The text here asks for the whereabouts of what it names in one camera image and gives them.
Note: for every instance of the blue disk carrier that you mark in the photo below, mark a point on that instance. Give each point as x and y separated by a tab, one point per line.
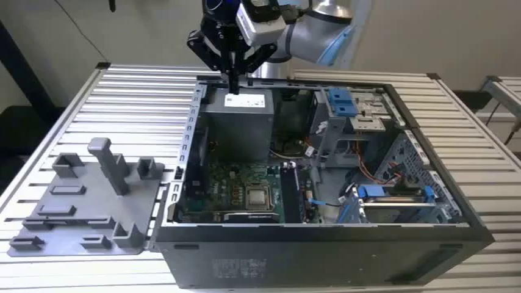
370	193

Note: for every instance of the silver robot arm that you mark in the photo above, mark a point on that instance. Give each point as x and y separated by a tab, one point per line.
309	33

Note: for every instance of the black case fan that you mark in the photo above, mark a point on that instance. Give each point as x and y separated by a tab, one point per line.
200	164

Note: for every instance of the green motherboard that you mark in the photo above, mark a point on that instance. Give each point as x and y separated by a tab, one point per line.
228	183

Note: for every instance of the teal board connector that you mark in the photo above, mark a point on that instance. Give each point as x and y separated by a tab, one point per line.
196	205

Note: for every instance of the black PC case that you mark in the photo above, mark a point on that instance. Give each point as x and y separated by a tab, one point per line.
285	259

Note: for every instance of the blue plastic drive latch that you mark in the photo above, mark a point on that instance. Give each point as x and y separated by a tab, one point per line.
345	110
340	94

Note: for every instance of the silver hard disk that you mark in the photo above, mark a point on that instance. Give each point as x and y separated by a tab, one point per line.
382	213

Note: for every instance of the black box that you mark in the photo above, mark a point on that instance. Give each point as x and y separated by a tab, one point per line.
471	100

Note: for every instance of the grey metal drive cage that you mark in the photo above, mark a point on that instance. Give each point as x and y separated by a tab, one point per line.
332	134

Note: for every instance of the metal slat side table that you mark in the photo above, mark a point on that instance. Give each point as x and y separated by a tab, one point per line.
502	94

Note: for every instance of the grey power supply unit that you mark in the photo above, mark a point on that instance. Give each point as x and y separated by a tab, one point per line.
240	134

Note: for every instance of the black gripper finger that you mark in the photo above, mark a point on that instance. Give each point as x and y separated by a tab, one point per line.
260	56
202	49

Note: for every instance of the silver CPU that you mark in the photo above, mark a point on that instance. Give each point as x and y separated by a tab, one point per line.
257	197

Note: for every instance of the black table corner cap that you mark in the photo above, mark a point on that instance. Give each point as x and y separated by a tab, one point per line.
494	78
433	76
102	65

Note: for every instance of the grey plastic parts rack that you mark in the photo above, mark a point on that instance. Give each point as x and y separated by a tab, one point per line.
93	201

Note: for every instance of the black graphics card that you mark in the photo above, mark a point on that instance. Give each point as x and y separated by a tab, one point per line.
252	216

